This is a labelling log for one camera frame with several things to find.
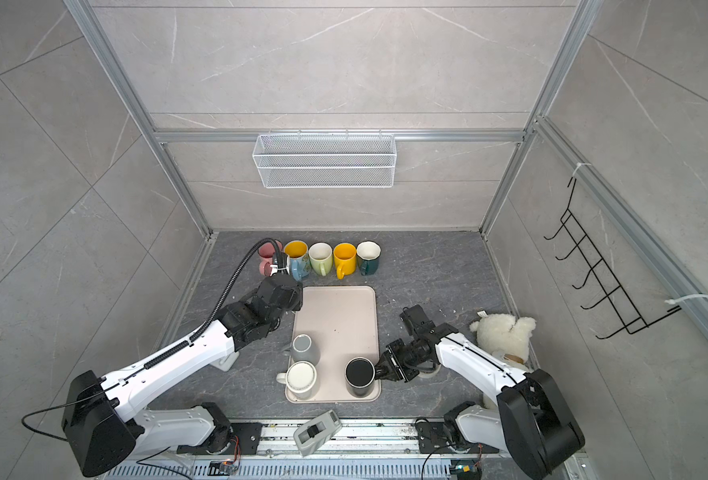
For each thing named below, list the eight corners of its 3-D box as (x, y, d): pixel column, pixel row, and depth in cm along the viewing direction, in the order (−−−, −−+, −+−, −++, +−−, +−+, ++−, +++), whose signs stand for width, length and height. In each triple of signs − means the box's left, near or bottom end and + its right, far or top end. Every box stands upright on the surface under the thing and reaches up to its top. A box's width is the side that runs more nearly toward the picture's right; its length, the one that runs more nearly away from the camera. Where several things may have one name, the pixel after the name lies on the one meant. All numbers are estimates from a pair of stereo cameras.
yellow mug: (334, 283, 106) (332, 266, 98) (335, 260, 113) (334, 242, 105) (356, 283, 106) (355, 266, 98) (356, 260, 113) (356, 242, 105)
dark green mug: (356, 284, 106) (356, 264, 97) (356, 260, 113) (356, 240, 104) (380, 284, 106) (382, 264, 97) (379, 260, 113) (380, 240, 104)
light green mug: (309, 284, 105) (305, 267, 98) (313, 259, 112) (309, 242, 105) (332, 284, 105) (329, 267, 98) (333, 259, 112) (332, 242, 105)
